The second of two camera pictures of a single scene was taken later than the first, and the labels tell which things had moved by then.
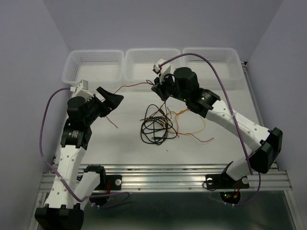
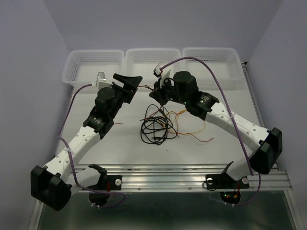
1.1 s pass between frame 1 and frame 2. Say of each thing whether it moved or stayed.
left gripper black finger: moved
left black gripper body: moved
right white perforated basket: stayed
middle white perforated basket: stayed
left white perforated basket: stayed
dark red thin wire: moved
